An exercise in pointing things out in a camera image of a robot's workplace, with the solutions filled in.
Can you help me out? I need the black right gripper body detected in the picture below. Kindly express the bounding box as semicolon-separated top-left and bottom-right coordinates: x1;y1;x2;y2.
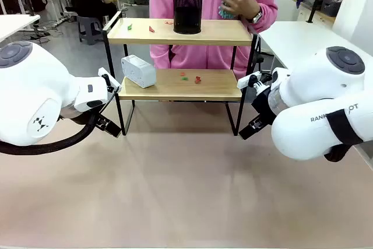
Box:
251;84;278;129

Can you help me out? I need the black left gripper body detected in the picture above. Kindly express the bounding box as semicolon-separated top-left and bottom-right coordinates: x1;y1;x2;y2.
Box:
59;108;99;129

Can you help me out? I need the pink-sleeved left forearm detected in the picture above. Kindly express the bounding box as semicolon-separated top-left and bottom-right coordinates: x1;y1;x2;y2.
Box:
247;0;279;33

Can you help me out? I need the two-tier wooden metal shelf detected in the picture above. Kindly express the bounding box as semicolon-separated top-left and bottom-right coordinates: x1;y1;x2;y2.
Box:
102;10;262;137

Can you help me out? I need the white rectangular box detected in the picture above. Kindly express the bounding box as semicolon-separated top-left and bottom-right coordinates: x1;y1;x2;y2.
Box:
121;54;157;89

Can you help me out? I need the large white table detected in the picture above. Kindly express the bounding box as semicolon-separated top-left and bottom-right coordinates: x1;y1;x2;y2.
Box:
257;20;373;71

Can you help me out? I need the pink hoodie torso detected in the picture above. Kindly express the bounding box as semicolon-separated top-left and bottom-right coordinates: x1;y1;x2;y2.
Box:
149;0;279;78

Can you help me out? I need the grey plastic stool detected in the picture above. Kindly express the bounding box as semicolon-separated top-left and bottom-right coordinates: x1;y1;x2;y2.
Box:
76;15;105;46

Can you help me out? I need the silver wrist watch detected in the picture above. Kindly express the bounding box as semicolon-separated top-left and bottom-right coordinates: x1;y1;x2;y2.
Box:
251;9;263;25

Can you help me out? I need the light wooden cabinet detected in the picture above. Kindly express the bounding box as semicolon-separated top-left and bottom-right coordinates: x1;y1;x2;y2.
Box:
290;0;336;26

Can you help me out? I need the white side table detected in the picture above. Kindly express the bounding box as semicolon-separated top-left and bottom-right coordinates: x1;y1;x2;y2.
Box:
0;13;41;43

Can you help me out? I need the black mesh pen holder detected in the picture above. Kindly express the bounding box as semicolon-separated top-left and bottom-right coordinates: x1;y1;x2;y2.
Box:
173;0;203;36

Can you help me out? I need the grey storage bin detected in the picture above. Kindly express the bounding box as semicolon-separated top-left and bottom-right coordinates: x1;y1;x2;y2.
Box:
319;0;342;17

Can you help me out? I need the black backpack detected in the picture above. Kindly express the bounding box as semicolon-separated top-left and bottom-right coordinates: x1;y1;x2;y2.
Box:
29;0;49;13

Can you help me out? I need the white panel board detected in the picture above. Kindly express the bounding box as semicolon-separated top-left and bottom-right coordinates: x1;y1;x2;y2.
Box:
332;0;373;55

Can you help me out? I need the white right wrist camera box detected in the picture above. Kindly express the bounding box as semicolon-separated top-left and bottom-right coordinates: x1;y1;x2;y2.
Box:
237;71;262;90

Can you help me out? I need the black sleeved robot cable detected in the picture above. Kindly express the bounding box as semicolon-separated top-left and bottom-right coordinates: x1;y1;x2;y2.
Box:
0;113;97;156

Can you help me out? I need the black strap on arm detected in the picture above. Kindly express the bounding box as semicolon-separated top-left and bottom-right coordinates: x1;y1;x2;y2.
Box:
323;108;365;163

